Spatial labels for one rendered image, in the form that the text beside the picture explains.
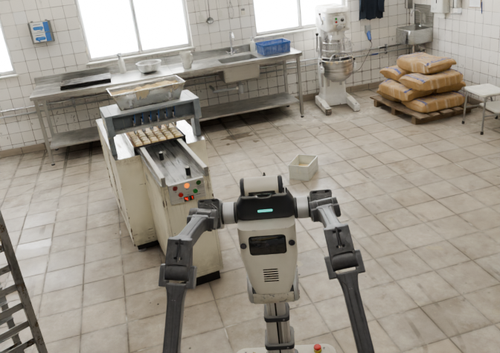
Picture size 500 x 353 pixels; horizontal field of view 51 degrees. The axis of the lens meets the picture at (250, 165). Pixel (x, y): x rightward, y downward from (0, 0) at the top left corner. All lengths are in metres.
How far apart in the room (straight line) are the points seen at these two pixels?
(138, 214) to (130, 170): 0.38
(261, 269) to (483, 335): 1.67
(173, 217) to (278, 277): 1.51
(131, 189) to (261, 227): 2.22
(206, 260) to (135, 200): 0.81
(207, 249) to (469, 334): 1.74
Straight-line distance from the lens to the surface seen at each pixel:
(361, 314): 1.59
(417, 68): 6.83
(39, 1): 7.21
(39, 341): 2.43
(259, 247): 2.06
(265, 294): 2.19
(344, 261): 1.58
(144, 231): 4.29
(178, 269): 1.61
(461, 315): 3.52
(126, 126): 4.05
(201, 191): 3.46
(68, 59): 7.26
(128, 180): 4.10
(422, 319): 3.45
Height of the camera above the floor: 2.17
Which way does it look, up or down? 22 degrees down
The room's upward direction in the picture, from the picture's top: 7 degrees counter-clockwise
